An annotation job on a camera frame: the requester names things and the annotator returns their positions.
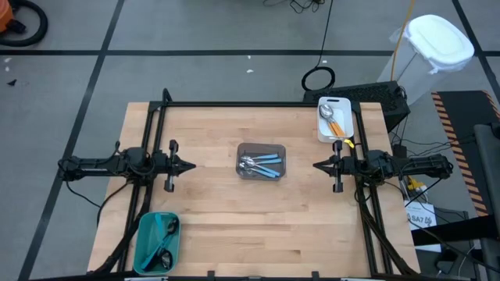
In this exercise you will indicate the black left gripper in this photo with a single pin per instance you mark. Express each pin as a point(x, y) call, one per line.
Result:
point(172, 164)

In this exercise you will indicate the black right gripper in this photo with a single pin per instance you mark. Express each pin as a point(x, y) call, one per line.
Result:
point(343, 166)

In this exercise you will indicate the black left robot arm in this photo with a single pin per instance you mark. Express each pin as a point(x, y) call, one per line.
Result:
point(97, 168)

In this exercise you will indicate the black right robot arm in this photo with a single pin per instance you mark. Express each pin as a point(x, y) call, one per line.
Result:
point(422, 168)

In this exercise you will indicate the white plastic bin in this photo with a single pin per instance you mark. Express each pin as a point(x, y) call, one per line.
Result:
point(347, 107)

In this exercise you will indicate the grey translucent plastic bin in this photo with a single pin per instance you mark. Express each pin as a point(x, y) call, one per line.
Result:
point(259, 149)

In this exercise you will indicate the black power adapter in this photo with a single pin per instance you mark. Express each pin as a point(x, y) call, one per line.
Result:
point(399, 150)

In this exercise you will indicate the teal plastic bin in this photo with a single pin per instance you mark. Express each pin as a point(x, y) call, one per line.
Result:
point(146, 234)

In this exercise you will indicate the power strip yellow plugs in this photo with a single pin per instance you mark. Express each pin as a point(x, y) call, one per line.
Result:
point(416, 185)

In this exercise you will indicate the white paper label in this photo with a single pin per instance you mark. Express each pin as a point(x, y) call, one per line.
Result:
point(420, 218)

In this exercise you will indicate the black metal beam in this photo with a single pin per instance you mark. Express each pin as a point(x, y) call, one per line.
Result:
point(449, 232)

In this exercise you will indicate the black mat striped edge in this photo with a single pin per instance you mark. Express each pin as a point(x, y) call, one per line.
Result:
point(461, 113)

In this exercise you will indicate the dark grey stand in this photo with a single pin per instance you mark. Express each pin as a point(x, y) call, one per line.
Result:
point(490, 164)

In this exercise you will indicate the white lidded trash bin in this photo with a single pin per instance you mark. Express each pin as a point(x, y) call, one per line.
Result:
point(437, 41)

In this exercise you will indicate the black scrap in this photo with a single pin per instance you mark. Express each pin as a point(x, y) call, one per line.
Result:
point(11, 82)

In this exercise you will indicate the orange vacuum cleaner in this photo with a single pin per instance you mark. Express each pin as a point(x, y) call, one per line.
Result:
point(4, 17)

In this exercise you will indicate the black metal table frame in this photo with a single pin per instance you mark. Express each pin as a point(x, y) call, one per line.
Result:
point(254, 104)

